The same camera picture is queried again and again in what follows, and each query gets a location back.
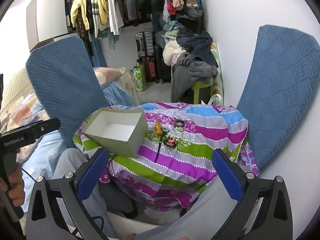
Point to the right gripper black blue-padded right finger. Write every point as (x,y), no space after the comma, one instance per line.
(263,209)

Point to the pink ribbon hair clip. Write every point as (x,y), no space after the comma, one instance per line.
(170,142)

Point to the white cabinet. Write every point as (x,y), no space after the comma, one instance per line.
(45,20)

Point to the silver ring bangle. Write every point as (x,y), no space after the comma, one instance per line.
(156,138)

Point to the cream blanket bundle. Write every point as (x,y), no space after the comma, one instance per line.
(171,52)

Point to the dark navy garment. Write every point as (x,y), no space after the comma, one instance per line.
(198,45)

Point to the grey clothes pile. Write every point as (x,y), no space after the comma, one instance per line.
(186,72)

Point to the yellow hanging jacket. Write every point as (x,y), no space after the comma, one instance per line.
(76,5)

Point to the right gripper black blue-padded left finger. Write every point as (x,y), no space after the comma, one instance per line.
(44,218)

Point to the green jade pendant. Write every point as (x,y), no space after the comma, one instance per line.
(180,129)

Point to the person's left hand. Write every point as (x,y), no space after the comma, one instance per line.
(16,193)

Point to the colourful striped floral blanket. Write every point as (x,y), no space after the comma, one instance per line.
(164,178)

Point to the green plastic stool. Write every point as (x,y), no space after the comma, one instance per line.
(202,91)

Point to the orange gourd pendant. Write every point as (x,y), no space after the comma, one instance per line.
(158,129)

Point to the light blue bed sheet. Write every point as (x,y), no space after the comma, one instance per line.
(45,157)

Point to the blue textured left cushion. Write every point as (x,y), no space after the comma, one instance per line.
(65,83)

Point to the white cardboard box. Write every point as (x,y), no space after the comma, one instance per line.
(120,132)

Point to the black suitcase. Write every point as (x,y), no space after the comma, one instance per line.
(145,44)

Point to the black patterned bangle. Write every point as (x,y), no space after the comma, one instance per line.
(179,123)

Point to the pink beige pillow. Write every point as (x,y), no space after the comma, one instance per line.
(106,75)

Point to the white hanging shirt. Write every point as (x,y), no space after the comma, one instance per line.
(115,18)

